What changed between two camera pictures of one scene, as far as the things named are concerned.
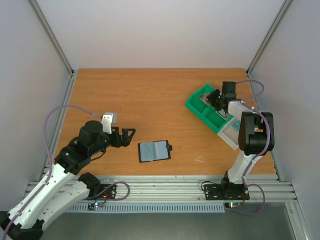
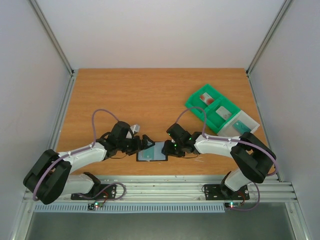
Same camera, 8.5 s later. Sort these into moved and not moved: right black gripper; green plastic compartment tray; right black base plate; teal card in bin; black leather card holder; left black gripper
Moved: left black gripper; right black gripper
Not moved: teal card in bin; black leather card holder; green plastic compartment tray; right black base plate
